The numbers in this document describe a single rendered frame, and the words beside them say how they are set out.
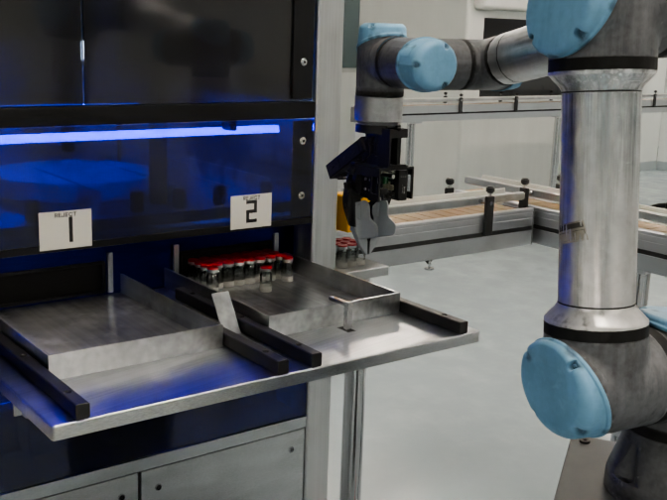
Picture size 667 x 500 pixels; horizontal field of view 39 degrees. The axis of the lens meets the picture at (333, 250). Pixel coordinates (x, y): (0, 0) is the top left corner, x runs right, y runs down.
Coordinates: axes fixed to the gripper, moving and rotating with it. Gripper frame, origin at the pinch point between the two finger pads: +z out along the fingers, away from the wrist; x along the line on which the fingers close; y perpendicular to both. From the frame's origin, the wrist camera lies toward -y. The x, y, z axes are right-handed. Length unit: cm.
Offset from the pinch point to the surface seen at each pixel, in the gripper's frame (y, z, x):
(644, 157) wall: -485, 86, 772
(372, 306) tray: 2.9, 9.5, -0.1
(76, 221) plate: -22.9, -3.5, -39.5
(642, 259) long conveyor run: -4, 13, 82
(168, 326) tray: -9.2, 11.4, -30.8
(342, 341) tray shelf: 10.0, 11.6, -11.6
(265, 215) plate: -23.0, -1.3, -4.4
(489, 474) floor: -70, 100, 111
